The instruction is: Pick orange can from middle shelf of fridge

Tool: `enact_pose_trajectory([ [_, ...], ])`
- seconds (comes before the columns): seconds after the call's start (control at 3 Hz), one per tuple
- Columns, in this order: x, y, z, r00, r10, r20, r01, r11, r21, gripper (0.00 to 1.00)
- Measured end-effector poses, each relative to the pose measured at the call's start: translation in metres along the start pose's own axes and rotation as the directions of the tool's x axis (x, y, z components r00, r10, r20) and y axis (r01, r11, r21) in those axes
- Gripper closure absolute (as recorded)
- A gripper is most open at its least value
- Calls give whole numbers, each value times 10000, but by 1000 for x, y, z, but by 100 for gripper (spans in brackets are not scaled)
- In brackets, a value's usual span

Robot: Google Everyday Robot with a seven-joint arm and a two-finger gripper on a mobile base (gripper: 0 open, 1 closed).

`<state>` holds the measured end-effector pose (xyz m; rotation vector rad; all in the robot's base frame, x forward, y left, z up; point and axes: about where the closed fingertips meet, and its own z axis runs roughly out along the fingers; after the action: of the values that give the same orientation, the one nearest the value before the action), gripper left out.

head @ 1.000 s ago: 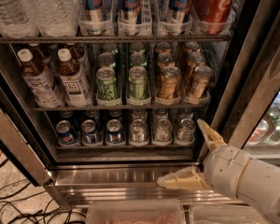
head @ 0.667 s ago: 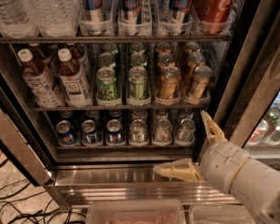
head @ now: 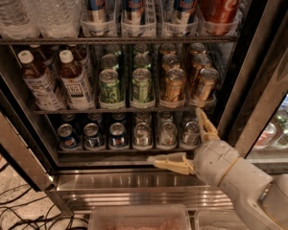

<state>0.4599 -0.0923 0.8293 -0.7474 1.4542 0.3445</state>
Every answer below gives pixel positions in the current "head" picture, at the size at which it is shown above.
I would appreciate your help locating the blue pepsi can right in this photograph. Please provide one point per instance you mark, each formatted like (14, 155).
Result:
(118, 135)

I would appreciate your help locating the red coca cola can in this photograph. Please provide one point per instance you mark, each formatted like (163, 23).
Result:
(218, 15)

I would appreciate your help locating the green can back right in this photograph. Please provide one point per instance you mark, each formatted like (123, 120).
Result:
(141, 49)

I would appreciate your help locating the green can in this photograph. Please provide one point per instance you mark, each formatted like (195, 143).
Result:
(141, 49)
(109, 86)
(113, 49)
(141, 85)
(142, 61)
(110, 61)

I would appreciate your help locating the water bottle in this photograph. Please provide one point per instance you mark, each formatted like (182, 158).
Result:
(57, 18)
(15, 21)

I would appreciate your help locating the silver can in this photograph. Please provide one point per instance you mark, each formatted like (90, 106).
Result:
(142, 136)
(191, 134)
(167, 134)

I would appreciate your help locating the blue pepsi can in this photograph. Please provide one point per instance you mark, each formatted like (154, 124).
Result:
(93, 138)
(69, 139)
(118, 135)

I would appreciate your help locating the glass fridge door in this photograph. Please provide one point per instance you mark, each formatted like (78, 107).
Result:
(256, 83)

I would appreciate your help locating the silver can front middle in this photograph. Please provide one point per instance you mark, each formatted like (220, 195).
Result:
(167, 134)

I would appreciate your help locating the green can front left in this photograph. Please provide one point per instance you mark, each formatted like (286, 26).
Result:
(109, 86)

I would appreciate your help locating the tea bottle front right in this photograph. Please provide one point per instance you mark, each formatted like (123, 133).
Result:
(75, 81)

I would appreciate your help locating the tea bottle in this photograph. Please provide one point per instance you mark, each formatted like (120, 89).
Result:
(82, 56)
(44, 55)
(42, 81)
(75, 81)

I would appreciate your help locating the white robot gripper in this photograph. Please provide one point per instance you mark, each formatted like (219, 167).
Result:
(215, 159)

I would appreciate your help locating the tea bottle back right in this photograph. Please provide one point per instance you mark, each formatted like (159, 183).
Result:
(82, 56)

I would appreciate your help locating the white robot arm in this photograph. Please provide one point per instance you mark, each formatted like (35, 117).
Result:
(259, 199)

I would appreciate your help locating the silver can front right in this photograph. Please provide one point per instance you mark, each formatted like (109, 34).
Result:
(191, 134)

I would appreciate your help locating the red bull can middle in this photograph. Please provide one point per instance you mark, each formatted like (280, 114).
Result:
(133, 16)

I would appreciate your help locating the water bottle right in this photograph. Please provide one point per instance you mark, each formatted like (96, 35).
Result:
(57, 18)

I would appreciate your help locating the silver can front left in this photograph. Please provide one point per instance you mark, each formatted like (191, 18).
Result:
(142, 136)

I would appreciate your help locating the green can middle left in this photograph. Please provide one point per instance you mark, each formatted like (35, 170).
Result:
(110, 61)

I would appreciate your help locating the red bull can left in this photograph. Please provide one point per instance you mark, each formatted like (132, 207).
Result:
(97, 15)

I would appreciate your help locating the red bull can right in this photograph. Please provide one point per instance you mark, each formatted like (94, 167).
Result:
(182, 16)

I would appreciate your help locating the stainless steel fridge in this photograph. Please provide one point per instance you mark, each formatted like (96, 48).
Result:
(80, 180)

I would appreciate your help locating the clear plastic bin left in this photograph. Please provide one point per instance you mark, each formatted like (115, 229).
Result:
(142, 217)

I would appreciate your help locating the tea bottle back left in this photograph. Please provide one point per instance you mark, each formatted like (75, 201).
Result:
(44, 55)

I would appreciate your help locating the water bottle left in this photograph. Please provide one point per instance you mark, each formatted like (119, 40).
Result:
(15, 21)

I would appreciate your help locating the blue pepsi can middle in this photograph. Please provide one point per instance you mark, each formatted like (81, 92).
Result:
(93, 138)

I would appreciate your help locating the red bull can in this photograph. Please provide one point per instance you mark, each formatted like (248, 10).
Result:
(133, 16)
(182, 16)
(97, 15)

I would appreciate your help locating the tea bottle front left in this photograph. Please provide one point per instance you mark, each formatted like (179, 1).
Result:
(42, 81)

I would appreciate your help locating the clear plastic bin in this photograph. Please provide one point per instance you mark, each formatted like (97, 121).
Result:
(142, 217)
(218, 220)

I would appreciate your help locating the green can middle right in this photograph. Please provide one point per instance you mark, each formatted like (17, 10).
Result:
(142, 61)

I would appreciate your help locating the blue pepsi can left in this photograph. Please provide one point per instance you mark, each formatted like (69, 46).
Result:
(69, 139)

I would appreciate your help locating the green can back left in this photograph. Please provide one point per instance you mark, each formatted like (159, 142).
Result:
(113, 49)

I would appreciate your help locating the clear plastic bin right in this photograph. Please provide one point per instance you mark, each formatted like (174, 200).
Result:
(218, 220)

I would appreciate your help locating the orange can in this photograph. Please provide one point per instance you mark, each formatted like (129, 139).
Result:
(167, 48)
(169, 62)
(196, 48)
(197, 63)
(207, 80)
(174, 84)

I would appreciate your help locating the green can front right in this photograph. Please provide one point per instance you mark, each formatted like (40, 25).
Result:
(141, 85)

